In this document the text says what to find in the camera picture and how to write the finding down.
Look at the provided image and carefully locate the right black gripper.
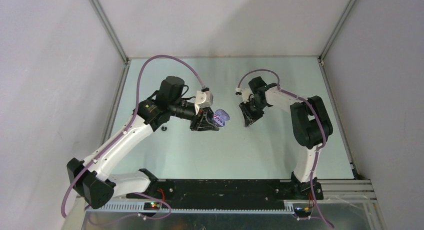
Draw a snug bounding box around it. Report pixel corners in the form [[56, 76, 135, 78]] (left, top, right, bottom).
[[239, 98, 267, 127]]

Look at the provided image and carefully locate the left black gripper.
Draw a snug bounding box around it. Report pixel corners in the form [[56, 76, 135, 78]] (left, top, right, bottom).
[[168, 100, 220, 132]]

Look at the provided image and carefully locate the purple earbud charging case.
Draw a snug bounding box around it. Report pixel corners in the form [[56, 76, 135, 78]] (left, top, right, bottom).
[[212, 109, 230, 127]]

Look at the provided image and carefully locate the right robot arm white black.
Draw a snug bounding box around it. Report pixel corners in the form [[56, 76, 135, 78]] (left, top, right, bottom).
[[235, 77, 333, 199]]

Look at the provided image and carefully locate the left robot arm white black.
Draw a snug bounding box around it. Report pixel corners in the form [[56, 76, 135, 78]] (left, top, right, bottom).
[[66, 76, 228, 209]]

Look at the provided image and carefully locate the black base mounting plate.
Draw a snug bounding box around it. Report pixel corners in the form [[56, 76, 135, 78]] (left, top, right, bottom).
[[143, 179, 324, 210]]

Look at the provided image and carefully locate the left controller board with leds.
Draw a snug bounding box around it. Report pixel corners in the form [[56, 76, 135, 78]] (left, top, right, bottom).
[[143, 201, 162, 211]]

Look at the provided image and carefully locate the controller board with leds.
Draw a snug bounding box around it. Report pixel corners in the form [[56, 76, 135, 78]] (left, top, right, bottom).
[[294, 207, 313, 218], [143, 201, 162, 211]]

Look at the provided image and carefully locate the right controller board with leds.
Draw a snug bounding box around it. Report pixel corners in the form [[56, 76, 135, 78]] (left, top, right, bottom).
[[294, 207, 313, 218]]

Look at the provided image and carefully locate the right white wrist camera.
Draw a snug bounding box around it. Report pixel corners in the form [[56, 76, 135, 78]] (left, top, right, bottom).
[[235, 87, 254, 104]]

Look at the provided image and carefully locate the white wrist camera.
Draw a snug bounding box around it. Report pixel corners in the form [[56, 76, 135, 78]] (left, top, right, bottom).
[[235, 87, 254, 104], [194, 90, 214, 114]]

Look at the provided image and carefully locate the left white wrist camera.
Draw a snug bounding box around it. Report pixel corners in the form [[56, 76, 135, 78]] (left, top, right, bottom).
[[194, 90, 214, 114]]

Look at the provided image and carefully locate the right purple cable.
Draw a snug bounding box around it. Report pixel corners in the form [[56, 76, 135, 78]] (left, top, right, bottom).
[[236, 69, 335, 230]]

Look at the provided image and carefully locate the purple cable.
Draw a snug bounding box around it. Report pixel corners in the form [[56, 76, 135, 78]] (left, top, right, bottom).
[[60, 55, 210, 220], [236, 69, 335, 230]]

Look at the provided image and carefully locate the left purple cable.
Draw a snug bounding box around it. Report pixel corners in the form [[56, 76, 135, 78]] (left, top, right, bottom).
[[60, 55, 210, 220]]

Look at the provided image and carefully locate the grey slotted cable duct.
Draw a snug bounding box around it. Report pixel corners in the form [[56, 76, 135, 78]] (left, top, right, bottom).
[[86, 201, 295, 214]]

